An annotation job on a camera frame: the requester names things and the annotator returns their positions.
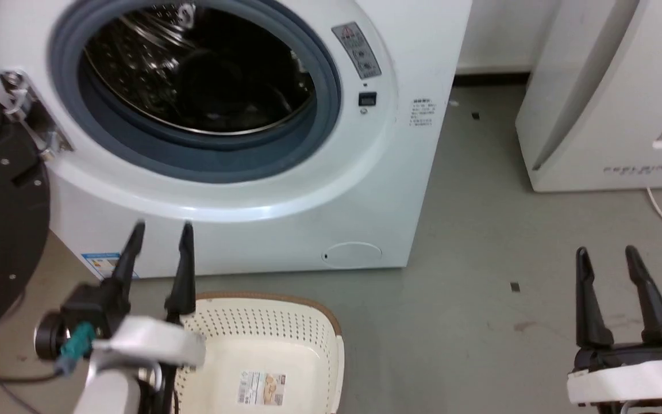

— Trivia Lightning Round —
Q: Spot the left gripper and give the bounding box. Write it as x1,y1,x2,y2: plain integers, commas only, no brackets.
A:
34,221,206,367

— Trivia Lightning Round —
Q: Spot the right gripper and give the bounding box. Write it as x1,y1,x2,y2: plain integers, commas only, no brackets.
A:
566,246,662,405

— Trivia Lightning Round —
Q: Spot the cream perforated laundry basket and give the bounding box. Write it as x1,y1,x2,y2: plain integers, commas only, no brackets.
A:
171,291,345,414

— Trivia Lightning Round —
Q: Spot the paper label in basket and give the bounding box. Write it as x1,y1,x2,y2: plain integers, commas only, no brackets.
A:
237,370,287,407

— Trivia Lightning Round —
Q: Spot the white front-load washing machine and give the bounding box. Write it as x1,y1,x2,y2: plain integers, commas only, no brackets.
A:
0,0,472,281

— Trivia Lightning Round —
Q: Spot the blue energy label sticker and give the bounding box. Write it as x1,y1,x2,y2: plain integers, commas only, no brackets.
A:
81,252,140,281

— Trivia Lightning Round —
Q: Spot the grey rubber door gasket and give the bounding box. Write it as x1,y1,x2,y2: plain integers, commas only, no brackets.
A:
48,0,342,184

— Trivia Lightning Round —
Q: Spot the black round washer door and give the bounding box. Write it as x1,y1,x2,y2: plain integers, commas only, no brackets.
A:
0,79,52,349

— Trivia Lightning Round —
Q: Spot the round filter cover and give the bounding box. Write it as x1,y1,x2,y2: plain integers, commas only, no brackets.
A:
322,241,384,269

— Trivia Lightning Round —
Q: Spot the metal door hinge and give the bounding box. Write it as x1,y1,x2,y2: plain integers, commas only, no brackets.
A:
0,70,74,162

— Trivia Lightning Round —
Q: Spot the steel washer drum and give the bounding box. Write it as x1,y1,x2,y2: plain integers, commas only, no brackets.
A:
81,2,316,136

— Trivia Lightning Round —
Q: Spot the white floor appliance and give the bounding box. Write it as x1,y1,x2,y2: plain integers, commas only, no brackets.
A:
515,0,662,193

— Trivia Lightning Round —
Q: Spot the grey warning sticker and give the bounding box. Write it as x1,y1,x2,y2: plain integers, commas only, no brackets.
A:
331,22,383,81

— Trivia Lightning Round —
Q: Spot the teal cable plug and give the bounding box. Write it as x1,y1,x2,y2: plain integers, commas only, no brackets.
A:
57,322,96,375

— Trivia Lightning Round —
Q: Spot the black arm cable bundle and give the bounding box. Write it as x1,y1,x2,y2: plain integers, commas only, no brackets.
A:
136,361,181,414

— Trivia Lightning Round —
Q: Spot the thin black floor cable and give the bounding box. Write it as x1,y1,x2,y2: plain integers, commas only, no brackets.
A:
0,345,66,414

